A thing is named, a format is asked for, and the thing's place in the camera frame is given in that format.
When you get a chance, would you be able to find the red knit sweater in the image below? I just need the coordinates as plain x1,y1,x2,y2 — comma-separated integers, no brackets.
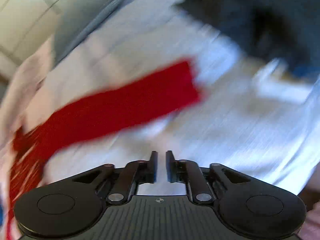
5,59,201,239

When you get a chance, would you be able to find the white bed duvet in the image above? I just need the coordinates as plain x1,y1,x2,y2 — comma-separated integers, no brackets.
1,0,319,239

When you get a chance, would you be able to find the white rolled sock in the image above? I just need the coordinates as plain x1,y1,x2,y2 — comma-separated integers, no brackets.
252,59,313,105

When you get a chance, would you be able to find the blue garment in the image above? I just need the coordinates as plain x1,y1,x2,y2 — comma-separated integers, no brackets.
289,64,320,81

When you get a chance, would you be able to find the light blue cushion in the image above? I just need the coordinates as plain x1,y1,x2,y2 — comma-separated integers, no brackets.
53,0,125,67

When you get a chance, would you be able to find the dark navy garment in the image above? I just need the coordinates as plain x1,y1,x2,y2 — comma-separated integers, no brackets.
178,0,319,70

